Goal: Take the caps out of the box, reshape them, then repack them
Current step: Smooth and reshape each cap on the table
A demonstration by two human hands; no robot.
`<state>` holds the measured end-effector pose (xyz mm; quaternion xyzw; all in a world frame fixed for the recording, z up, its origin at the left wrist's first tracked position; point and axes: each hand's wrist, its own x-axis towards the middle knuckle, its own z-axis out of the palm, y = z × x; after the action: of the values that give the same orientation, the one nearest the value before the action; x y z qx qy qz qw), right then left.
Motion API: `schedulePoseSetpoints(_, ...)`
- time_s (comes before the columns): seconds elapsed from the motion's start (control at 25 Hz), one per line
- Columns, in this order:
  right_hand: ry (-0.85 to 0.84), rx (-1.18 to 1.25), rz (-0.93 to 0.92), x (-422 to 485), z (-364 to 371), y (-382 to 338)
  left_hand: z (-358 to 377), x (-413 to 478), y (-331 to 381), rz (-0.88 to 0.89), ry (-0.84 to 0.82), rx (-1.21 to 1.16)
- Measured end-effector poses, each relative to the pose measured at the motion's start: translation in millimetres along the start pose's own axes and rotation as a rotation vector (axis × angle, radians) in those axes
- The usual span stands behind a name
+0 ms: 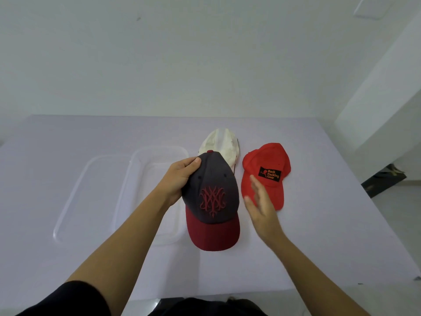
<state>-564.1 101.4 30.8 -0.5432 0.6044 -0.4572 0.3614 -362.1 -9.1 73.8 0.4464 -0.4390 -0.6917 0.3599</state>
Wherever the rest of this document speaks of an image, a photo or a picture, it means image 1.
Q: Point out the person's left hand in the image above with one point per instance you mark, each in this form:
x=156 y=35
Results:
x=176 y=180

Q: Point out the person's right hand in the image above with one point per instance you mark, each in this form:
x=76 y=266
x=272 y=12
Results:
x=264 y=217

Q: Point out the clear plastic container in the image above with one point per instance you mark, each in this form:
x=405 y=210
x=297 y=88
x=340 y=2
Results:
x=148 y=174

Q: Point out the dark grey and maroon cap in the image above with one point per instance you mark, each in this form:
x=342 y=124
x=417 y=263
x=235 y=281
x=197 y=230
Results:
x=213 y=233

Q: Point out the white cap with colourful logo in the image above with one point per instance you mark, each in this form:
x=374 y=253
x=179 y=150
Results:
x=223 y=141

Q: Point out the red cap with black patch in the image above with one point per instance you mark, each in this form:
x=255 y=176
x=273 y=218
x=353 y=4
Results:
x=269 y=154

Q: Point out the clear plastic lid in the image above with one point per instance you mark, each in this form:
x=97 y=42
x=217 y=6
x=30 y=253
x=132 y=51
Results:
x=92 y=194

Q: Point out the person's right forearm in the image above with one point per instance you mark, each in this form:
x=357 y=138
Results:
x=312 y=283

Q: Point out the person's left forearm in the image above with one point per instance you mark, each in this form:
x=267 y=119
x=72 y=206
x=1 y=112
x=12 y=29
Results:
x=125 y=250

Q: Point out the person's black trousers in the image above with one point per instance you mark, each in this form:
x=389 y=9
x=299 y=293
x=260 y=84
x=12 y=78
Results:
x=204 y=307

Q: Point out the person's black left sleeve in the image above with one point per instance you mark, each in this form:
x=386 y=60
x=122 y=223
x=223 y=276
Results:
x=65 y=301

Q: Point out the dark object on floor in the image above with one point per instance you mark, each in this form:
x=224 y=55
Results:
x=383 y=180

